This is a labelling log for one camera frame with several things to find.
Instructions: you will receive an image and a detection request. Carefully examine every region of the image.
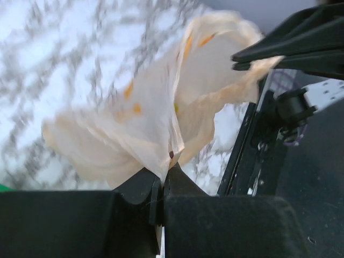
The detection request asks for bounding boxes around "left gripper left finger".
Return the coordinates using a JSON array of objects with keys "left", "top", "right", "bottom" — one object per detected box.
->
[{"left": 114, "top": 168, "right": 163, "bottom": 225}]

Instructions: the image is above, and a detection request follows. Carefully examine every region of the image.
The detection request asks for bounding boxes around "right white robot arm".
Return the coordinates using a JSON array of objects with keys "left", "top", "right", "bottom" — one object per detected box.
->
[{"left": 232, "top": 3, "right": 343, "bottom": 145}]

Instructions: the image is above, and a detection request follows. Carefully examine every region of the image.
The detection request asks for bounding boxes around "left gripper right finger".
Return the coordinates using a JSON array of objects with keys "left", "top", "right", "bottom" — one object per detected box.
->
[{"left": 163, "top": 164, "right": 207, "bottom": 197}]

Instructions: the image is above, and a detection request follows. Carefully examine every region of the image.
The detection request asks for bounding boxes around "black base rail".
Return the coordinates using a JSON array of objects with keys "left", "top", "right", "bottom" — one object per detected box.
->
[{"left": 218, "top": 101, "right": 343, "bottom": 257}]

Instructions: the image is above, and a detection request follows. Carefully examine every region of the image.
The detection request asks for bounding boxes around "orange plastic bag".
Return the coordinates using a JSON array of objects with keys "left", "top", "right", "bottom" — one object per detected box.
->
[{"left": 42, "top": 11, "right": 281, "bottom": 188}]

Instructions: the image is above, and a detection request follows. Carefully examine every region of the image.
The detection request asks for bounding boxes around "green plastic basket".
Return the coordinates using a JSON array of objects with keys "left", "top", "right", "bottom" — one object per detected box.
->
[{"left": 0, "top": 184, "right": 13, "bottom": 192}]

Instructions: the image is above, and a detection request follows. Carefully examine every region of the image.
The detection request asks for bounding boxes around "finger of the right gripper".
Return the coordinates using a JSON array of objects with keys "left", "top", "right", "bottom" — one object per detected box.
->
[
  {"left": 232, "top": 49, "right": 343, "bottom": 80},
  {"left": 232, "top": 5, "right": 343, "bottom": 63}
]

